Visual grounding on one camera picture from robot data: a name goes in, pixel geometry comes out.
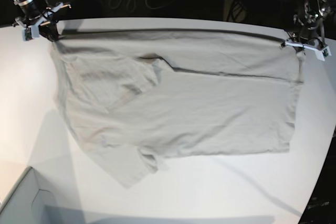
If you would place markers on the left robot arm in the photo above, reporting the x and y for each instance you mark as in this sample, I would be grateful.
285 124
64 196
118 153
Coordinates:
308 32

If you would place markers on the beige t-shirt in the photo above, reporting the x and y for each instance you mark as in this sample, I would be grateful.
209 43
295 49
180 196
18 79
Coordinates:
132 99

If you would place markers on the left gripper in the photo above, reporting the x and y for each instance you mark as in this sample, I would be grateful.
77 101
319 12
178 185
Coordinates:
320 48

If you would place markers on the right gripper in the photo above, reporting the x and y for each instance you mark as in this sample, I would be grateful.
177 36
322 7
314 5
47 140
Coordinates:
36 23

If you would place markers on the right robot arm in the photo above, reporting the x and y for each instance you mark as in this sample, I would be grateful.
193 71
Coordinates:
41 4

